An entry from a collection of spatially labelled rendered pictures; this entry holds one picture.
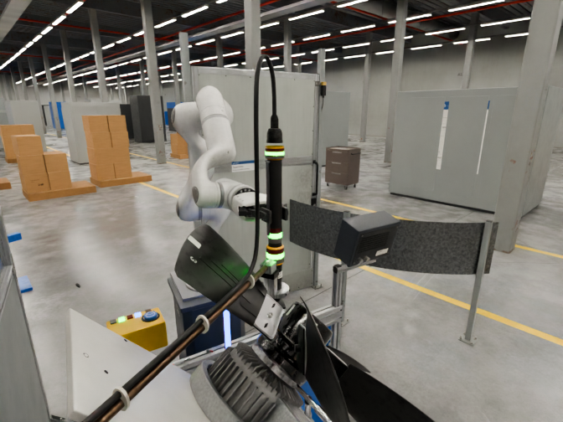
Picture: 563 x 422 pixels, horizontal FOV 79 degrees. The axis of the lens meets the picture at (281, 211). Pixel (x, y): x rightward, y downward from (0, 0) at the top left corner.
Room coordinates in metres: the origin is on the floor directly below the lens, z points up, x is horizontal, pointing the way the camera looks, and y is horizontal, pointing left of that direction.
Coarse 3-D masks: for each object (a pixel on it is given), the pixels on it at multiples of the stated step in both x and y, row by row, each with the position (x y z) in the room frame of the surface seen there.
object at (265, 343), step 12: (300, 312) 0.69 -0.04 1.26; (288, 324) 0.68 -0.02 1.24; (324, 324) 0.67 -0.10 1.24; (264, 336) 0.68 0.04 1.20; (276, 336) 0.68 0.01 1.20; (288, 336) 0.66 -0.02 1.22; (324, 336) 0.66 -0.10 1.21; (264, 348) 0.64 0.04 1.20; (276, 348) 0.64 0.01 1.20; (288, 348) 0.65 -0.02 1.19; (276, 360) 0.62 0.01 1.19; (288, 360) 0.62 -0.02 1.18; (288, 372) 0.61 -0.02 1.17; (300, 372) 0.62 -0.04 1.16
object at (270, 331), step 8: (264, 304) 0.70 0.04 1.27; (272, 304) 0.72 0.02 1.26; (264, 312) 0.69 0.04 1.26; (272, 312) 0.70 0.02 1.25; (280, 312) 0.72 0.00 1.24; (256, 320) 0.66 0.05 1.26; (264, 320) 0.67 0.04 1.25; (272, 320) 0.69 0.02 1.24; (264, 328) 0.66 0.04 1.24; (272, 328) 0.67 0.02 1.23; (272, 336) 0.66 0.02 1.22
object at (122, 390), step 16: (256, 64) 0.71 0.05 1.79; (256, 80) 0.70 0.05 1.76; (272, 80) 0.77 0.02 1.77; (256, 96) 0.69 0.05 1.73; (272, 96) 0.77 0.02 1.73; (256, 112) 0.69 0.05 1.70; (272, 112) 0.77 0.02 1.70; (256, 128) 0.69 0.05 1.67; (256, 144) 0.69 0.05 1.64; (256, 160) 0.69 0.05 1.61; (256, 176) 0.69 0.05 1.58; (256, 192) 0.69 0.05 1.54; (256, 208) 0.69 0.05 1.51; (256, 224) 0.69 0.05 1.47; (256, 240) 0.69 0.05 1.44; (256, 256) 0.68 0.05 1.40; (144, 368) 0.38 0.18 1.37; (128, 384) 0.35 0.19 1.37; (112, 400) 0.33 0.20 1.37; (128, 400) 0.34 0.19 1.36; (96, 416) 0.31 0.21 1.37
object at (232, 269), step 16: (208, 240) 0.73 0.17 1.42; (224, 240) 0.78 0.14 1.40; (208, 256) 0.68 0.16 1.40; (224, 256) 0.72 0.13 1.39; (176, 272) 0.58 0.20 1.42; (192, 272) 0.61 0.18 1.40; (208, 272) 0.65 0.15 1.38; (224, 272) 0.68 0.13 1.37; (240, 272) 0.71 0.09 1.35; (208, 288) 0.62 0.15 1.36; (224, 288) 0.65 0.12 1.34; (256, 288) 0.71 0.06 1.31; (240, 304) 0.65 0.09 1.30; (256, 304) 0.68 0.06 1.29
